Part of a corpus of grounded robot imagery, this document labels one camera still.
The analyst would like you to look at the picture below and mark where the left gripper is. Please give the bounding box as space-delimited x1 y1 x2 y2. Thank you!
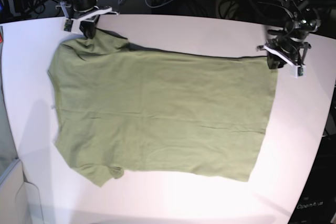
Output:
256 31 311 69

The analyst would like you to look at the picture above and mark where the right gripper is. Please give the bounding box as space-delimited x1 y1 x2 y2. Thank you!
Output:
56 0 119 38

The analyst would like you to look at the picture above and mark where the green T-shirt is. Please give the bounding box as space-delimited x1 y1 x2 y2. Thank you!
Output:
48 31 278 186

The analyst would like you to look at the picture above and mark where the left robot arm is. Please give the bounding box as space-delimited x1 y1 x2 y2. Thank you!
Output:
257 0 321 78

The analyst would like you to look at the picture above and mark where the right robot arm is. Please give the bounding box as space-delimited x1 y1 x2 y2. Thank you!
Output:
56 0 118 39

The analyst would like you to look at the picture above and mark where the black OpenArm base box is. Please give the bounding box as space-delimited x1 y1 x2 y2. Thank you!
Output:
288 136 335 223

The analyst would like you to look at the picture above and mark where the white side cabinet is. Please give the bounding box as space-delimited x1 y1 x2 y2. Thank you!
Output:
1 159 44 224

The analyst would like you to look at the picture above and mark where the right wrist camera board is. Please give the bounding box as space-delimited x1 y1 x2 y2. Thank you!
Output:
64 19 72 32

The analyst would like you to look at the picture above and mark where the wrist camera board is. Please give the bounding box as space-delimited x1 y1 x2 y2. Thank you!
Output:
289 65 306 78
64 19 72 32

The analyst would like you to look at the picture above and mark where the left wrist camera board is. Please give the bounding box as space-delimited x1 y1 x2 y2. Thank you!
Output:
289 65 306 78

